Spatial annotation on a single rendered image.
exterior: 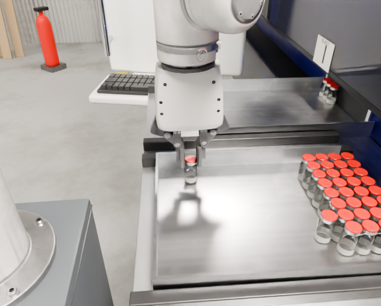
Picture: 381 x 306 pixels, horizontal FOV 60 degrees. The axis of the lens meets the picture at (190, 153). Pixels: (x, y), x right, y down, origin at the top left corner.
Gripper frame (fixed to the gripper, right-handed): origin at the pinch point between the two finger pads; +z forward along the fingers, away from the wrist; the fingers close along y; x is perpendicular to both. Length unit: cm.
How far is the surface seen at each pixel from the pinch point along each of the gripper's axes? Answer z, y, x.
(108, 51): 4, 24, -72
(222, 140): 4.4, -7.0, -10.2
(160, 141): 3.9, 5.2, -10.5
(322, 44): -9.0, -31.5, -26.6
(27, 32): 75, 188, -421
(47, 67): 87, 133, -309
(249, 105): 6.2, -16.8, -28.6
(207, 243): 5.8, -1.2, 14.2
